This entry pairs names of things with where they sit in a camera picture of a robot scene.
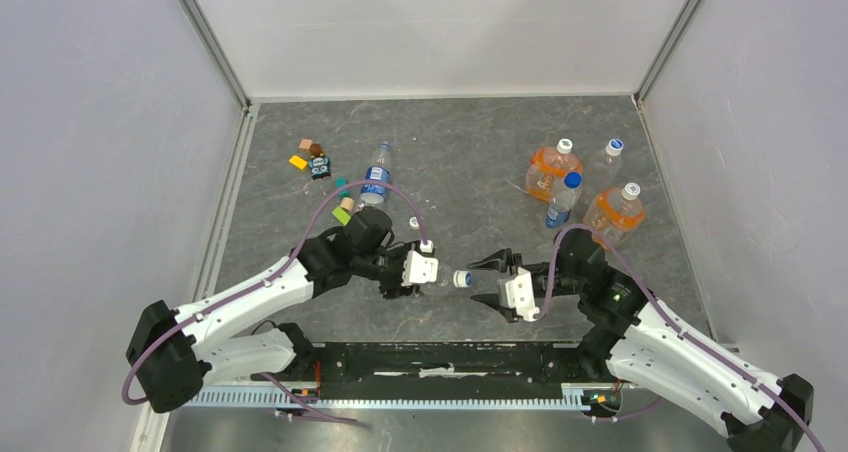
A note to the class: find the clear bottle white cap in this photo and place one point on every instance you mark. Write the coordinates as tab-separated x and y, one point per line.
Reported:
601	169

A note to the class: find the white cable tray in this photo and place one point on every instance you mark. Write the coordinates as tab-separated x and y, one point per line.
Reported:
270	396

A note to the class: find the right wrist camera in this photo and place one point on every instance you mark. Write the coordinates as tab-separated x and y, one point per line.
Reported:
524	302

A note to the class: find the orange bottle right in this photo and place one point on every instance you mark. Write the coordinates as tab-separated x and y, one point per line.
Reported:
616	212

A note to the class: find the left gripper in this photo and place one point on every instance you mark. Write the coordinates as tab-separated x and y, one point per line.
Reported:
395	289

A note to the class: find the green block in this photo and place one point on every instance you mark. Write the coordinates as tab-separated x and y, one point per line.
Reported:
341	215

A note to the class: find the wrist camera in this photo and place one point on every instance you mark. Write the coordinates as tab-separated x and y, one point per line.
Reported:
524	302
420	265

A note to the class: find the clear plastic bottle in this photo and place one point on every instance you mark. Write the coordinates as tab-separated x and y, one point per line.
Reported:
446	281

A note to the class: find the yellow block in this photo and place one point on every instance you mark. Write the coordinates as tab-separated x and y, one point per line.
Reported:
298	162

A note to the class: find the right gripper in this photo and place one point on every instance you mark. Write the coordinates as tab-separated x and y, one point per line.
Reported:
498	261

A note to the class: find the blue cap pepsi bottle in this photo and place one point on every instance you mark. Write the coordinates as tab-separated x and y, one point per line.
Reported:
564	195

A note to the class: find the lying blue label bottle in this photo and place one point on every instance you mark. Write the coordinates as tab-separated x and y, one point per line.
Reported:
374	193

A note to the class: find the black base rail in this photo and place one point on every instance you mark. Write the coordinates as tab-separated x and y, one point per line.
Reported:
443	370

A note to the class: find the orange bottle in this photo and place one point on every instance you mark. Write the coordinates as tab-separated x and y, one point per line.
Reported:
548	166
616	212

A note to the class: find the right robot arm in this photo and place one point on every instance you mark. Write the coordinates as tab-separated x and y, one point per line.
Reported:
636	338

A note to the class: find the orange bottle left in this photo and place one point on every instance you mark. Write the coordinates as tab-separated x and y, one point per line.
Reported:
548	166

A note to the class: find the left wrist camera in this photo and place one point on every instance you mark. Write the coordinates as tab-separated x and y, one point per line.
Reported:
420	265

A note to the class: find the tan cylinder block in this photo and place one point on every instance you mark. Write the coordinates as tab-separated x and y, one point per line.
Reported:
348	204

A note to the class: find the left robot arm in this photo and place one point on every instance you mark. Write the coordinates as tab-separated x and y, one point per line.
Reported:
175	352

